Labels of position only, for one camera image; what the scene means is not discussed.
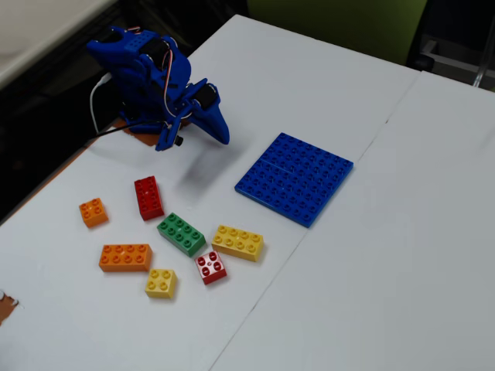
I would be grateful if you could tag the red 2x4 block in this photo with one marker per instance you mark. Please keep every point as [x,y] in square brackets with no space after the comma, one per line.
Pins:
[148,198]

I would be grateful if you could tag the grey chair base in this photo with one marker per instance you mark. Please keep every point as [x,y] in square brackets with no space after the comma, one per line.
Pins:
[444,54]

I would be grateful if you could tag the green 2x4 block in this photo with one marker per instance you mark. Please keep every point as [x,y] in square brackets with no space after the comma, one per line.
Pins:
[180,234]

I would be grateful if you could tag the yellow 2x2 block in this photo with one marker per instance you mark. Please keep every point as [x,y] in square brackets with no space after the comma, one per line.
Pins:
[161,283]

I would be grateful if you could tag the red 2x2 block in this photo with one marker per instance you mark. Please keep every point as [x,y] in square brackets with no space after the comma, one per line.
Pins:
[210,267]

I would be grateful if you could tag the blue 8x8 plate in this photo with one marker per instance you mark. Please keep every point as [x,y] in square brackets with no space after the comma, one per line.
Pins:
[294,178]

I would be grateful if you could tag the green chair back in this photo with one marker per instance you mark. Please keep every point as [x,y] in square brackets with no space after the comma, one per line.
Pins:
[332,27]

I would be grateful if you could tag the metal leg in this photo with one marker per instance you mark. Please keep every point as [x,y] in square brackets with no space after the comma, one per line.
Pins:
[481,69]

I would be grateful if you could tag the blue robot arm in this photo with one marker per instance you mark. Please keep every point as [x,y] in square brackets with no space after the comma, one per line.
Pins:
[127,77]

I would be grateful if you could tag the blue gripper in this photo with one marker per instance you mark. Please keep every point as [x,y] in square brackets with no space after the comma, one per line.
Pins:
[213,117]

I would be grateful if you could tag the blue gripper camera mount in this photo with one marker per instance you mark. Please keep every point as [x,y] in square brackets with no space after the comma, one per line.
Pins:
[167,137]

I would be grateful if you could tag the yellow 2x4 block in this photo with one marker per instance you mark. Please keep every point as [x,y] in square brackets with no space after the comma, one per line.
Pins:
[237,242]

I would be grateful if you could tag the orange 2x2 block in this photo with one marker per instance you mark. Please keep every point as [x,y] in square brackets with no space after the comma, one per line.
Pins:
[93,212]

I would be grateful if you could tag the white desk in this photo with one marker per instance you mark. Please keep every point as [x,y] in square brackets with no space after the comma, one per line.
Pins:
[35,27]

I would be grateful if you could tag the orange 2x4 block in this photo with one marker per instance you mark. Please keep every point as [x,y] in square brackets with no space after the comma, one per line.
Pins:
[124,257]

